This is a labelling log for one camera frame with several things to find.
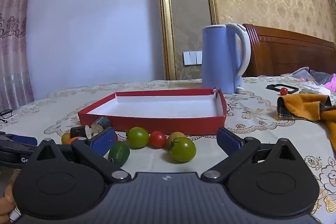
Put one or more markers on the cream embroidered tablecloth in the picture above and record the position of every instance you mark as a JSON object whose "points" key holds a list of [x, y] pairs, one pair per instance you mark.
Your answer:
{"points": [[262, 113]]}

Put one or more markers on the green tomato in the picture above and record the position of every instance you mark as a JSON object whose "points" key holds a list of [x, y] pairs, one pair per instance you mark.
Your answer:
{"points": [[183, 149], [137, 137]]}

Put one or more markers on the green mandarin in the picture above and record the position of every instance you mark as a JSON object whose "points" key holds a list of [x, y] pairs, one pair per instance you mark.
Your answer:
{"points": [[120, 154]]}

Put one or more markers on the black tool with red knob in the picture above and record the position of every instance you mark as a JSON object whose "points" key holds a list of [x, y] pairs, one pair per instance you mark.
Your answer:
{"points": [[270, 86]]}

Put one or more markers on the red shallow cardboard box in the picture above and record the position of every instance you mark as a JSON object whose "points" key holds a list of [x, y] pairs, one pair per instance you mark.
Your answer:
{"points": [[168, 124]]}

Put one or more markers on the black eyeglasses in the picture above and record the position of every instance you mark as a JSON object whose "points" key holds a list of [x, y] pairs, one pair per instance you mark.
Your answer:
{"points": [[5, 113]]}

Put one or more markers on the dark sugarcane piece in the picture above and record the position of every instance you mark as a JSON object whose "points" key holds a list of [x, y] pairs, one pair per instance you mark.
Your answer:
{"points": [[78, 131], [105, 121]]}

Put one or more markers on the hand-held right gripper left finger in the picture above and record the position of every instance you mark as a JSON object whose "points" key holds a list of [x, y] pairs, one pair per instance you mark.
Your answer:
{"points": [[103, 141]]}

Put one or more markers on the white crumpled tissue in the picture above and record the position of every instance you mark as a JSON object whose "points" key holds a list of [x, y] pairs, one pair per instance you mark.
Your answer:
{"points": [[315, 88]]}

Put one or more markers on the pink patterned curtain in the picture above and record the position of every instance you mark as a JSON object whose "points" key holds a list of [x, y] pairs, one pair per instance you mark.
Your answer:
{"points": [[13, 43]]}

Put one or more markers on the white wall switch panel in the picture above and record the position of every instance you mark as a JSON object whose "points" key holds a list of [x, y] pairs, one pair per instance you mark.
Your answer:
{"points": [[193, 58]]}

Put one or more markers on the small yellow-brown jujube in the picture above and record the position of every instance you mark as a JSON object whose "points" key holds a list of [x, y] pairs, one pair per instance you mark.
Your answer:
{"points": [[65, 137], [174, 137]]}

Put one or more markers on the orange cloth with plaid lining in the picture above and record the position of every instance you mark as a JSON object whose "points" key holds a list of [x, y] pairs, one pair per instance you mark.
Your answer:
{"points": [[302, 106]]}

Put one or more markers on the person's left hand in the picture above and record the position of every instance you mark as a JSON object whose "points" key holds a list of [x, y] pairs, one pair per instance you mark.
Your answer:
{"points": [[5, 200]]}

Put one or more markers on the pink fabric item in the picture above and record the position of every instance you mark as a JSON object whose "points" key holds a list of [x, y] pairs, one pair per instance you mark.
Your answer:
{"points": [[331, 83]]}

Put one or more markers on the small red cherry tomato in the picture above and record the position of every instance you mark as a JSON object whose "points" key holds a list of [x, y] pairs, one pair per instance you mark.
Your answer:
{"points": [[283, 91]]}

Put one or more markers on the blue electric kettle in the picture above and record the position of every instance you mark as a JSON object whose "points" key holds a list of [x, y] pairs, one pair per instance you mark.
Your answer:
{"points": [[218, 61]]}

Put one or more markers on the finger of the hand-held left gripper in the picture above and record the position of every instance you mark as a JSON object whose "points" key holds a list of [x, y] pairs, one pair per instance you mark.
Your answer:
{"points": [[21, 140]]}

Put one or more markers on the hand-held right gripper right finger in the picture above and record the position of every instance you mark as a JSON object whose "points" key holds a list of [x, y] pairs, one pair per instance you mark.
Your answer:
{"points": [[228, 141]]}

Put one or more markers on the grey blanket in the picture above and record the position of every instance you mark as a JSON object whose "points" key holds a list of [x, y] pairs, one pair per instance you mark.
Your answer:
{"points": [[302, 73]]}

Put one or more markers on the orange mandarin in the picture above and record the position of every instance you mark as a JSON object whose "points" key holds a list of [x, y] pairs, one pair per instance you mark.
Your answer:
{"points": [[74, 139]]}

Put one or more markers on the brown wooden headboard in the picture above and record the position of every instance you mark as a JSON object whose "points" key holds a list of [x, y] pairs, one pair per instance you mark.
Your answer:
{"points": [[288, 56]]}

